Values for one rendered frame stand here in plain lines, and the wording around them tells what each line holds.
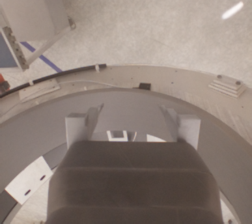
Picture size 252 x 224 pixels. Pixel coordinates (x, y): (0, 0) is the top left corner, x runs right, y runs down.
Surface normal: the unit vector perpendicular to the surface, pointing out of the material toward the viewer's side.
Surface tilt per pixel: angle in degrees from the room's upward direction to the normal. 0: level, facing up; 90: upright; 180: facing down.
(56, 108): 33
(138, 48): 0
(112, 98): 1
